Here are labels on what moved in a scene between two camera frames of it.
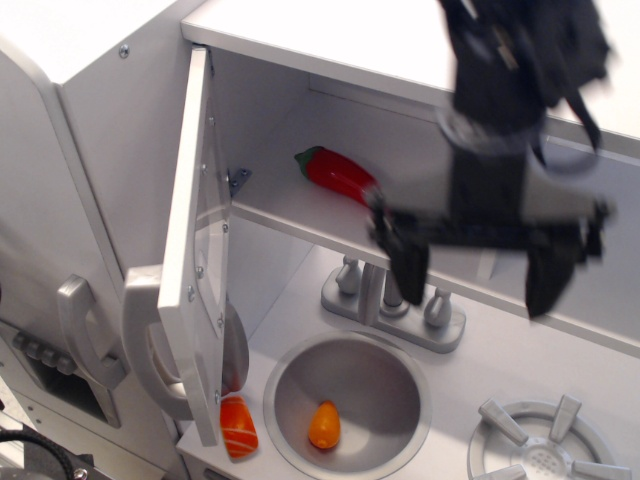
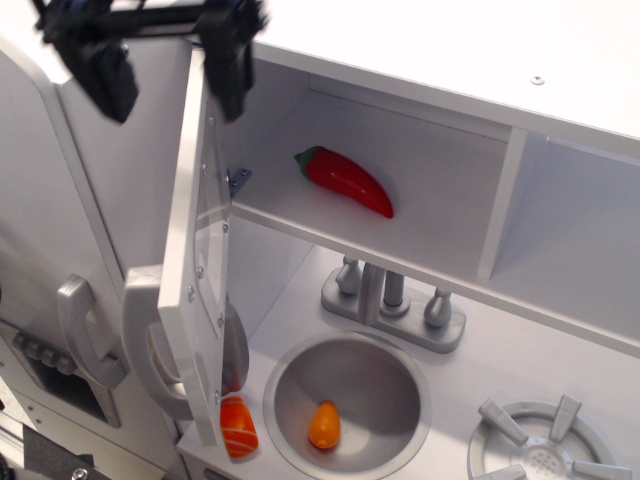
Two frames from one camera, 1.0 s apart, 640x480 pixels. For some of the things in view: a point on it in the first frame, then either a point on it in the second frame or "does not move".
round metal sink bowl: [380, 393] does not move
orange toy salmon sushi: [238, 426] does not move
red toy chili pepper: [339, 172] does not move
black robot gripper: [501, 199] -> [89, 35]
